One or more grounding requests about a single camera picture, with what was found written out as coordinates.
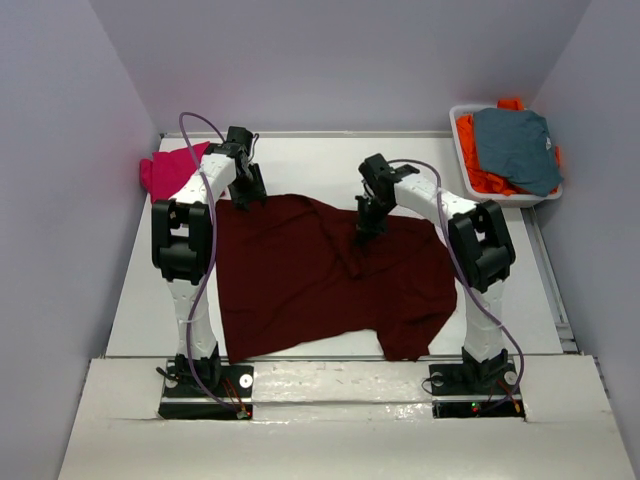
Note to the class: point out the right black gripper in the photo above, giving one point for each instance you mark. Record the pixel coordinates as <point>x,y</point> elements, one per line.
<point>366,229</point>

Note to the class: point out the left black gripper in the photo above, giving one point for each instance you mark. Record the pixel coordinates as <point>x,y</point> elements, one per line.
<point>257,191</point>

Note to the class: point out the dark red t shirt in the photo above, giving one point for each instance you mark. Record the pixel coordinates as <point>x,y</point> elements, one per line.
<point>291,272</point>

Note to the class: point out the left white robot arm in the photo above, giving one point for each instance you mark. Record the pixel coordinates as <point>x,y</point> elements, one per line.
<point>183,247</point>

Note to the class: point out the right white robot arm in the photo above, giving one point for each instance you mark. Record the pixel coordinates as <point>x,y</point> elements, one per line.
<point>480,247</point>

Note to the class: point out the folded pink t shirt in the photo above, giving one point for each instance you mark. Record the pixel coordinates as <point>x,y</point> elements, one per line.
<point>166,173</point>

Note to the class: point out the white laundry basket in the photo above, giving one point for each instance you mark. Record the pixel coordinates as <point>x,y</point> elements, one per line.
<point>511,201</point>

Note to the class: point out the orange t shirt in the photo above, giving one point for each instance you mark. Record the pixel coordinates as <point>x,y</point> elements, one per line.
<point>465,129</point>

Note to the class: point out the teal blue t shirt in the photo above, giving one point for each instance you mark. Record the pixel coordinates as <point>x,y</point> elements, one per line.
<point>515,151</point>

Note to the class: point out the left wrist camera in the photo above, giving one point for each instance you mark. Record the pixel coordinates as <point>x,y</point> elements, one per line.
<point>242,136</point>

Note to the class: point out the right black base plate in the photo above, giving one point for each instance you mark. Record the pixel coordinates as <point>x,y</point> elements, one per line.
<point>456,397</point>

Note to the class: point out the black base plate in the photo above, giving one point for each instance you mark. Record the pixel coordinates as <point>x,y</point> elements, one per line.
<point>456,397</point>
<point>182,399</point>

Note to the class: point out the aluminium rail right side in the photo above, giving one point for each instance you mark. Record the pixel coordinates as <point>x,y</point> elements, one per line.
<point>563,327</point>

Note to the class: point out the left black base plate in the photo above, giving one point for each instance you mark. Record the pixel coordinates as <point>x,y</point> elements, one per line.
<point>182,399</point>

